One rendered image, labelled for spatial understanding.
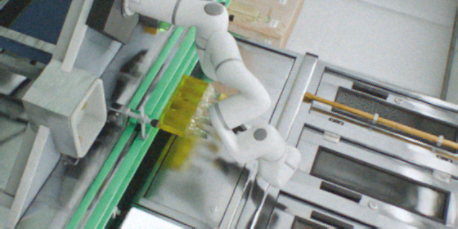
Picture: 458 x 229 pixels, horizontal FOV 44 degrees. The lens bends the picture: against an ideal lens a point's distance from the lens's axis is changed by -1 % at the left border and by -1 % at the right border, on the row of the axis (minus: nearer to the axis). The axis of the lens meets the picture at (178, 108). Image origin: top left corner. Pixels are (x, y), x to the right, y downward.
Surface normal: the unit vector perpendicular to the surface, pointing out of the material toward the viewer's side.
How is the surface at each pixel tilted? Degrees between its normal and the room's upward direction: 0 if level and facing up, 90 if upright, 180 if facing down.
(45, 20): 90
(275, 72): 90
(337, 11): 90
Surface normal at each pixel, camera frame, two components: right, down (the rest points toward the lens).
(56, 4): 0.03, -0.60
